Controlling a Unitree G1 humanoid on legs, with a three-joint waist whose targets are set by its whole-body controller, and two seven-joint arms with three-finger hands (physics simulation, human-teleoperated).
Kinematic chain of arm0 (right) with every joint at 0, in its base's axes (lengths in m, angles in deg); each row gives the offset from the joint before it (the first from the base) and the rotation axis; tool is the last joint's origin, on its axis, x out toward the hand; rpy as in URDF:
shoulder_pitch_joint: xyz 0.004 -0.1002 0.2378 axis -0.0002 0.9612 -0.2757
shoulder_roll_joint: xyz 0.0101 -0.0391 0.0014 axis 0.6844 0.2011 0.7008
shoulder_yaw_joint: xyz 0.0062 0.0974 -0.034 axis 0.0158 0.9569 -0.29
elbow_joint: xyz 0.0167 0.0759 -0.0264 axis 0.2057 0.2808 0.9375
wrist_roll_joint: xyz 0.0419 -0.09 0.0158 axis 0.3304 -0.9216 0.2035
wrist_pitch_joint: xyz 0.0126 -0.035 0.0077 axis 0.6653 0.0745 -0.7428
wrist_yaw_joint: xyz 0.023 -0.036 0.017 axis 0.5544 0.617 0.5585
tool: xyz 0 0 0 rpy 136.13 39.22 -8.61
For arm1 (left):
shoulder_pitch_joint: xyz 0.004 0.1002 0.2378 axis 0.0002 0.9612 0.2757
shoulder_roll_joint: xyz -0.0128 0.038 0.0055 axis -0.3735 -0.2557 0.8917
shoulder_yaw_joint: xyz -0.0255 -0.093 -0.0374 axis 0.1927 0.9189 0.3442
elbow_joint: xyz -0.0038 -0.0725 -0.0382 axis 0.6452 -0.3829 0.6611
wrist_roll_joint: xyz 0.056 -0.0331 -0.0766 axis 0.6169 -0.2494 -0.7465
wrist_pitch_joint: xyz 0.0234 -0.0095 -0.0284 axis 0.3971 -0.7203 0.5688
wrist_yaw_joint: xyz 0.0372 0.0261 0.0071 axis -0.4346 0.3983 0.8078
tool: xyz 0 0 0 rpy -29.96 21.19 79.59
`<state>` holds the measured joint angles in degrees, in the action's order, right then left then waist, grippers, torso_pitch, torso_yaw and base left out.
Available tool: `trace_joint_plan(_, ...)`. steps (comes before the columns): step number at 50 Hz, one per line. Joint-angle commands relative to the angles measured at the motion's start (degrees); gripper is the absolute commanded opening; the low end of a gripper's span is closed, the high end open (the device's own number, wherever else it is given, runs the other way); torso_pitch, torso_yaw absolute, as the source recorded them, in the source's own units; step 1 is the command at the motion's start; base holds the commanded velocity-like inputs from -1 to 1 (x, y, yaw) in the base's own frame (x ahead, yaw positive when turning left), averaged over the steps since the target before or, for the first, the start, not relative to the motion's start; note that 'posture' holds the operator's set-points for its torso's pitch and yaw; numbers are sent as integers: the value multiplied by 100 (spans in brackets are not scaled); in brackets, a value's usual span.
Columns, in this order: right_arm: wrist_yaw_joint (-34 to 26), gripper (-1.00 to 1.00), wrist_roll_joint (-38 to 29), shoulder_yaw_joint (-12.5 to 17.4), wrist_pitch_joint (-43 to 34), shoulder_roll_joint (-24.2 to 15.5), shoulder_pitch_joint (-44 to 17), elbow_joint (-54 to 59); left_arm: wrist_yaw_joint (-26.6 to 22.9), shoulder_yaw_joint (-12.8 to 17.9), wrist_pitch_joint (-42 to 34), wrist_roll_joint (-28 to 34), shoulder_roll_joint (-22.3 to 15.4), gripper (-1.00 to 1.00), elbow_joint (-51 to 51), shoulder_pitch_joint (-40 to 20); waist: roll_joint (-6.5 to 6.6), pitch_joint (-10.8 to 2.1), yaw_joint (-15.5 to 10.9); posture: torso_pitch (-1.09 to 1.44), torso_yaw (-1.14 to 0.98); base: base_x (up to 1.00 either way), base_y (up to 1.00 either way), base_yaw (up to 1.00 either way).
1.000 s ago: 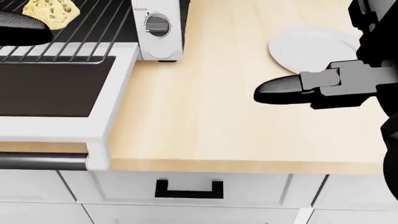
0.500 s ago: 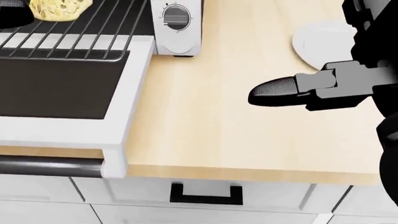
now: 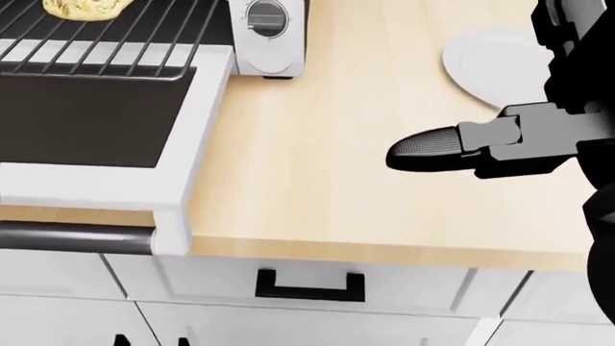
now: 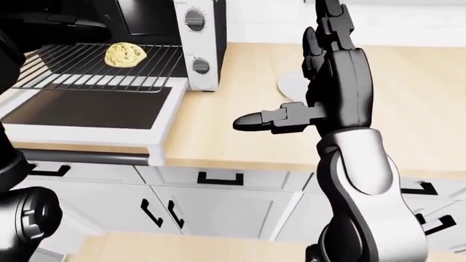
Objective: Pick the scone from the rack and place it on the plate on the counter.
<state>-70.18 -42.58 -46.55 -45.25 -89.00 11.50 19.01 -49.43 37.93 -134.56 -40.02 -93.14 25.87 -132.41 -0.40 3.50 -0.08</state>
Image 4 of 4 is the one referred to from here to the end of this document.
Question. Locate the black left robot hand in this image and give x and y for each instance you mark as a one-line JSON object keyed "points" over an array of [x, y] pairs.
{"points": [[73, 24]]}

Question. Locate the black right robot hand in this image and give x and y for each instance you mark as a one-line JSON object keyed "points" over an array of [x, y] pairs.
{"points": [[349, 87]]}

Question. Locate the silver oven knob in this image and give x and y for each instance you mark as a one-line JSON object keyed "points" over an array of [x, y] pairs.
{"points": [[201, 65], [195, 19]]}

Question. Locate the white round plate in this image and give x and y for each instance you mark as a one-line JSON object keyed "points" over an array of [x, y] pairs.
{"points": [[291, 83]]}

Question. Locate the white drawer front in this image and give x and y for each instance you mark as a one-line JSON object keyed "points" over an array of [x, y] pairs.
{"points": [[105, 173], [448, 188], [171, 177]]}

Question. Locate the yellow speckled scone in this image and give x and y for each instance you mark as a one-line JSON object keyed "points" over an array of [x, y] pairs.
{"points": [[125, 54]]}

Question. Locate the white glass oven door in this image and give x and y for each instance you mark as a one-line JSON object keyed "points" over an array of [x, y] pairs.
{"points": [[91, 109]]}

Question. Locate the white cabinet door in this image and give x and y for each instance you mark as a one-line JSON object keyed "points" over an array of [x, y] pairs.
{"points": [[225, 210], [446, 240], [102, 204]]}

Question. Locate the white toaster oven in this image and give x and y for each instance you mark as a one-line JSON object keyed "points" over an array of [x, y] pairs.
{"points": [[215, 46]]}

